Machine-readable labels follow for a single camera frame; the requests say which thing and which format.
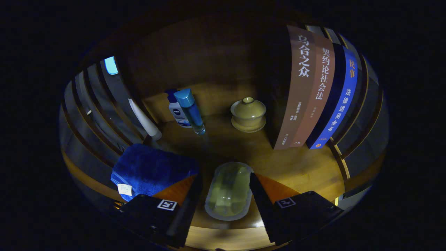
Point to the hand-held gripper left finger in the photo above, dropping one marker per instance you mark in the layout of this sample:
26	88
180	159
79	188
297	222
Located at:
184	216

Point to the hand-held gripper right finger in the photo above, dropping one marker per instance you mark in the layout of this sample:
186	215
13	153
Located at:
261	205

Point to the pale green item clear wrapper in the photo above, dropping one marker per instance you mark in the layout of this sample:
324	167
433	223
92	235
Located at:
228	191

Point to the wooden drawer with black knob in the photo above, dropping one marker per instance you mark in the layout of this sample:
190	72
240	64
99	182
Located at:
223	240

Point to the wooden countertop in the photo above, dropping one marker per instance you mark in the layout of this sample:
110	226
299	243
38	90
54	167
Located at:
278	164

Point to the wooden cabinet with slatted sides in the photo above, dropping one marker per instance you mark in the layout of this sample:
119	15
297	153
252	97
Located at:
209	52

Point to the blue folded towel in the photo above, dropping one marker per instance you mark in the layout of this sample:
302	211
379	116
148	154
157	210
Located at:
153	167

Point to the beige lidded teacup with saucer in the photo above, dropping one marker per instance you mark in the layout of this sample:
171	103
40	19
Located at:
248	113

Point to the teal clear bottle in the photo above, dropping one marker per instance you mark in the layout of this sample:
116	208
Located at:
193	115

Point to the white blue-capped lotion bottle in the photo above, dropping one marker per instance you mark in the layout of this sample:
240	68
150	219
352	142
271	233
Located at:
176	113

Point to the white tube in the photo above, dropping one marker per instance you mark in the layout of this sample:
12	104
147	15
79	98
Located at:
144	120

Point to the reddish brown book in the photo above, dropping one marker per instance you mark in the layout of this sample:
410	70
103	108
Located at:
318	94

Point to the blue book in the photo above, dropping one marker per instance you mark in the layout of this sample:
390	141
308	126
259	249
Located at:
339	104

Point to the black backdrop cloth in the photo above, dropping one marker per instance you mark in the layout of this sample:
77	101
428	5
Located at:
115	87

